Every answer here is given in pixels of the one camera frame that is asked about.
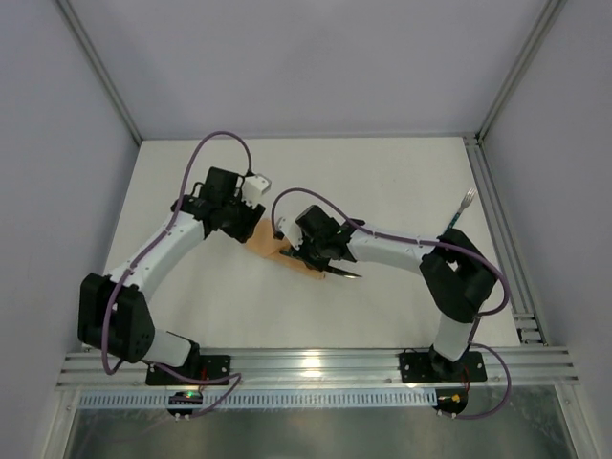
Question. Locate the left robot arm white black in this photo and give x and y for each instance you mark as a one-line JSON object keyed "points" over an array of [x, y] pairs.
{"points": [[113, 314]]}

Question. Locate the aluminium rail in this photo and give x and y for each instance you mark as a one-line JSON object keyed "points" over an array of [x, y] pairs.
{"points": [[523, 302], [320, 368]]}

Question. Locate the slotted grey cable duct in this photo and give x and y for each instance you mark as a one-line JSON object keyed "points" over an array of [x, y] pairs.
{"points": [[266, 398]]}

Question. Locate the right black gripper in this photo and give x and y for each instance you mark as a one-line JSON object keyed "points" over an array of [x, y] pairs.
{"points": [[311, 258]]}

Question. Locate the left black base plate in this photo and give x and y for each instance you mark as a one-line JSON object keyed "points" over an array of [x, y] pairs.
{"points": [[201, 368]]}

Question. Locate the right side aluminium rail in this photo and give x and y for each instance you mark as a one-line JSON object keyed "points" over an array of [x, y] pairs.
{"points": [[523, 302]]}

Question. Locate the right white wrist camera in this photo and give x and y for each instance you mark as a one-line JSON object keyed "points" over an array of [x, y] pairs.
{"points": [[286, 229]]}

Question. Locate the front aluminium rail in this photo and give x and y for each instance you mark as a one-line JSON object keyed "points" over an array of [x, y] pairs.
{"points": [[320, 368]]}

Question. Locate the left corner aluminium post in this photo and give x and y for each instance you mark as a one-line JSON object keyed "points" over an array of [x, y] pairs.
{"points": [[88, 48]]}

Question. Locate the green handled fork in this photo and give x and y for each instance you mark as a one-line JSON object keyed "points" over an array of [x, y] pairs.
{"points": [[467, 200]]}

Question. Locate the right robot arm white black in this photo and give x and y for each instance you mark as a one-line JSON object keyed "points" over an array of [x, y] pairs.
{"points": [[458, 277]]}

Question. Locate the right corner aluminium post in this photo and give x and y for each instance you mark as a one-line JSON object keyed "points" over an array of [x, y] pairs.
{"points": [[544, 22]]}

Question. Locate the corner aluminium post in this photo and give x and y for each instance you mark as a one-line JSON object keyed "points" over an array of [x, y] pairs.
{"points": [[544, 22], [88, 48]]}

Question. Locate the beige satin napkin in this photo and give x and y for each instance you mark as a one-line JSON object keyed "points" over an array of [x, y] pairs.
{"points": [[263, 244]]}

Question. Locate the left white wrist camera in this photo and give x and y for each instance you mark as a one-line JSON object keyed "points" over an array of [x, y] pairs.
{"points": [[254, 188]]}

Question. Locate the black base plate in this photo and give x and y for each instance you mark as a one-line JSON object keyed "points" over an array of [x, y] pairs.
{"points": [[430, 367], [201, 368]]}

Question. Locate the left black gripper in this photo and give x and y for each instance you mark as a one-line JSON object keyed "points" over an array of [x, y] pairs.
{"points": [[244, 225]]}

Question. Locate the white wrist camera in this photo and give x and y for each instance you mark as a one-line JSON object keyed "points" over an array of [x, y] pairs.
{"points": [[286, 229], [254, 188]]}

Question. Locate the left controller board with led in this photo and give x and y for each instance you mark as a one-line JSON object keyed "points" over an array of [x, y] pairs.
{"points": [[183, 404]]}

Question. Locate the green handled knife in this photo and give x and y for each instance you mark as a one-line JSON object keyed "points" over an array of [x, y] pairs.
{"points": [[315, 263]]}

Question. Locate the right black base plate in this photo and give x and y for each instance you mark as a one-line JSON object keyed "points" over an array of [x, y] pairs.
{"points": [[430, 367]]}

